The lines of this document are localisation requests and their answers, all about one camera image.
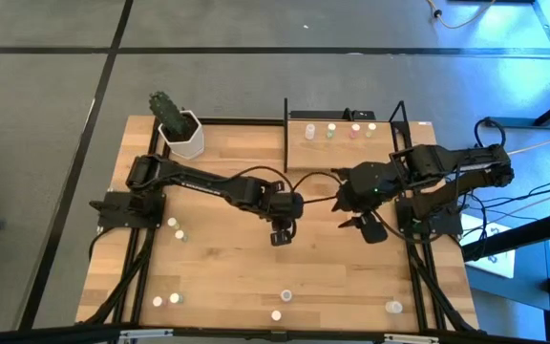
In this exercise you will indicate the black table clamp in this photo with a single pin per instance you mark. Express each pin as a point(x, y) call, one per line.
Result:
point(349, 113)

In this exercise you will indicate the black right wrist camera housing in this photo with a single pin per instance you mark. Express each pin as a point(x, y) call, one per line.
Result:
point(375, 231)

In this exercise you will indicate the green medicine bottle white cap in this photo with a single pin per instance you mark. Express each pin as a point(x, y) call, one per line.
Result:
point(179, 234)
point(331, 127)
point(174, 298)

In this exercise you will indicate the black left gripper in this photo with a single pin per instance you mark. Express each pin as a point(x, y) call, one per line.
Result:
point(287, 208)

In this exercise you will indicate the white paper sign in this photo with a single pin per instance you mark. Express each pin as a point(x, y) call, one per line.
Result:
point(497, 263)

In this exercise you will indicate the silver aluminium bracket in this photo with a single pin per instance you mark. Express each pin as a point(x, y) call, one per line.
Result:
point(146, 334)
point(411, 338)

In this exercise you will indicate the pink medicine bottle white cap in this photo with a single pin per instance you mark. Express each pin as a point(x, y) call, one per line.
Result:
point(355, 128)
point(276, 315)
point(157, 301)

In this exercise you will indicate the clear bottle with grey lid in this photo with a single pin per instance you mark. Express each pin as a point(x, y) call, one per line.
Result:
point(286, 295)

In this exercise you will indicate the black diagonal frame brace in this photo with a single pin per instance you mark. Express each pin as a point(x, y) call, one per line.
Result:
point(461, 320)
point(108, 301)

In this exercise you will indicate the long black bar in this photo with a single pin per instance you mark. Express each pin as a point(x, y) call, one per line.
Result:
point(318, 115)

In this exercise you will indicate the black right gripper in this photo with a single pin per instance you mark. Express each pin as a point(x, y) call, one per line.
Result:
point(368, 186)

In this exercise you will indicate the dark green cactus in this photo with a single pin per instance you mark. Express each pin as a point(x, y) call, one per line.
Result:
point(167, 112)

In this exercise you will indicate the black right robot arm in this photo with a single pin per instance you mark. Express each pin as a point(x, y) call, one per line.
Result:
point(447, 160)

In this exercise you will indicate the wide frosted white medicine bottle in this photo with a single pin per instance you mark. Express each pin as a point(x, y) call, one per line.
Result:
point(393, 307)

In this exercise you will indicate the wooden shelf with black frame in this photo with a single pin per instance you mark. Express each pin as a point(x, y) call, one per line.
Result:
point(318, 153)

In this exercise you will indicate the white hexagonal plant pot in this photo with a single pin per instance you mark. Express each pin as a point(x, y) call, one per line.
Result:
point(189, 145)

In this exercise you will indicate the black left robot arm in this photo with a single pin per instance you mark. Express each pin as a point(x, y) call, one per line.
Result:
point(198, 184)

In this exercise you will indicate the black frame rail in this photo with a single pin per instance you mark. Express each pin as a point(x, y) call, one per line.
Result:
point(412, 272)
point(147, 248)
point(131, 248)
point(427, 248)

